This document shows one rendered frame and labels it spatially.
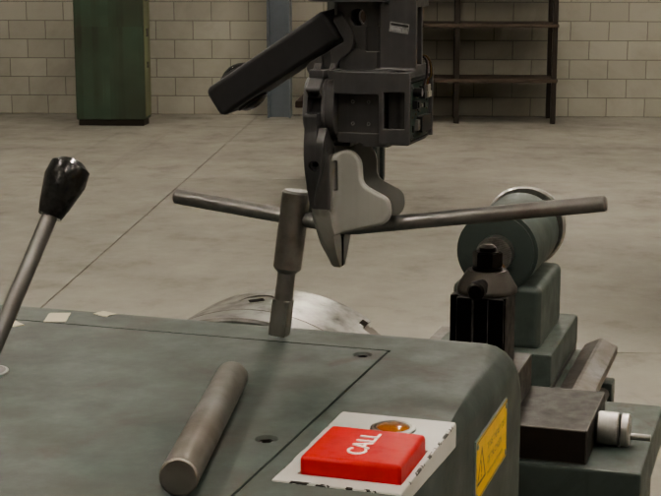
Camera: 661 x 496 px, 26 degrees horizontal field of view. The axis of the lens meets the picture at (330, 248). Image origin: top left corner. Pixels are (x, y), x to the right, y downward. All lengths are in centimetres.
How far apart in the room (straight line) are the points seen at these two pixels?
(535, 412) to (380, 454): 108
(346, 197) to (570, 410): 91
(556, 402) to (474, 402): 97
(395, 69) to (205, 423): 32
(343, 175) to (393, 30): 11
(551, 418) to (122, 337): 86
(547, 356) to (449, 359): 131
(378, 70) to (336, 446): 32
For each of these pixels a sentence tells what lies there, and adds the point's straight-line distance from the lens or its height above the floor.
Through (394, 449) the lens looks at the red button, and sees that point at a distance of 84.
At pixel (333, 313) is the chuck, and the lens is 133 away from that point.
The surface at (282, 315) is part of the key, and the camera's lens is 111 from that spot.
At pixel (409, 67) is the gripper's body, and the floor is 147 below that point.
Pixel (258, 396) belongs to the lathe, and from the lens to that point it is 98.
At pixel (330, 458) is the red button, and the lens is 82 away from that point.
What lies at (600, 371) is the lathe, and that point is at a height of 86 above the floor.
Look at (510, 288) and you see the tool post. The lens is 189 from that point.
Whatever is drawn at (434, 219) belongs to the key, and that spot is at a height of 136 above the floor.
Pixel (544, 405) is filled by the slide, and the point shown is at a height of 97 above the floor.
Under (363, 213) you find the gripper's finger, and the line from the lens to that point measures 106.
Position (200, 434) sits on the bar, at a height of 128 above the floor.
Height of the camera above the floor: 154
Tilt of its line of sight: 11 degrees down
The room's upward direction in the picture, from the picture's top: straight up
